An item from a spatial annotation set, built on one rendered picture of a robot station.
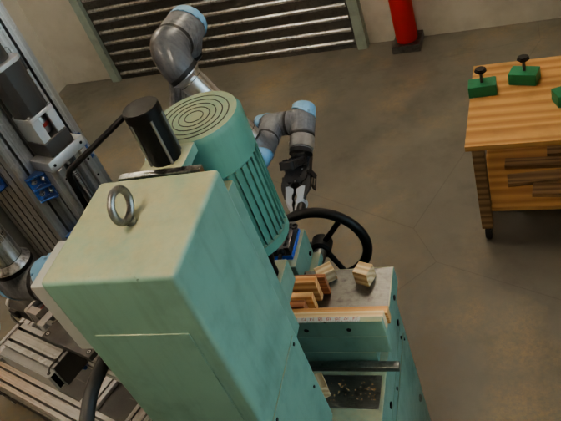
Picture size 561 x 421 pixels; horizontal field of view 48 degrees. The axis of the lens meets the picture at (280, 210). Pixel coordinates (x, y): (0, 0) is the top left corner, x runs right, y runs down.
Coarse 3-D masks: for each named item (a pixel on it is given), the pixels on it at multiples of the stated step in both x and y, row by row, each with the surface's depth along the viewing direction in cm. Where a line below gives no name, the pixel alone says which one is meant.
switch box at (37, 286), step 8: (56, 248) 101; (48, 256) 100; (48, 264) 99; (40, 272) 98; (40, 280) 96; (32, 288) 96; (40, 288) 95; (40, 296) 97; (48, 296) 96; (48, 304) 98; (56, 304) 98; (56, 312) 99; (64, 320) 100; (64, 328) 102; (72, 328) 102; (72, 336) 103; (80, 336) 103; (80, 344) 105; (88, 344) 104
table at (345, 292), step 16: (320, 256) 170; (336, 272) 159; (384, 272) 155; (336, 288) 155; (352, 288) 154; (368, 288) 152; (384, 288) 151; (320, 304) 153; (336, 304) 152; (352, 304) 150; (368, 304) 149; (384, 304) 147; (384, 336) 141; (304, 352) 151; (320, 352) 150; (336, 352) 149; (352, 352) 147
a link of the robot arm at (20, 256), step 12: (0, 228) 171; (0, 240) 170; (12, 240) 175; (0, 252) 171; (12, 252) 174; (24, 252) 178; (0, 264) 173; (12, 264) 174; (24, 264) 176; (0, 276) 174; (12, 276) 175; (24, 276) 176; (0, 288) 180; (12, 288) 177; (24, 288) 176; (36, 300) 179
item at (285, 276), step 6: (276, 264) 143; (282, 264) 143; (288, 264) 144; (282, 270) 141; (288, 270) 144; (282, 276) 140; (288, 276) 143; (294, 276) 147; (282, 282) 139; (288, 282) 143; (294, 282) 147; (282, 288) 139; (288, 288) 143; (288, 294) 142; (288, 300) 142
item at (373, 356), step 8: (360, 352) 147; (368, 352) 146; (376, 352) 146; (312, 360) 153; (320, 360) 152; (328, 360) 152; (336, 360) 151; (344, 360) 150; (352, 360) 150; (360, 360) 149; (368, 360) 148; (376, 360) 148
